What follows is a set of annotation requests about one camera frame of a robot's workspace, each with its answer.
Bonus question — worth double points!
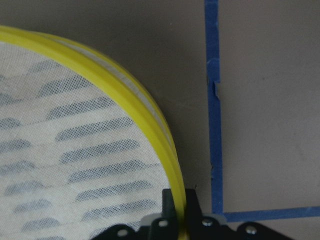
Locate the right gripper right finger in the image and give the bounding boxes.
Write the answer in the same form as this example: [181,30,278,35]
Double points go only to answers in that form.
[185,188,290,240]

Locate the yellow bamboo steamer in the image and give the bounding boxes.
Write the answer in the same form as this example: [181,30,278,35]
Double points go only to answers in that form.
[0,26,186,240]

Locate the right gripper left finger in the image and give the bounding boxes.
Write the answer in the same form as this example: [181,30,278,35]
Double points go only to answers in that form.
[94,188,179,240]

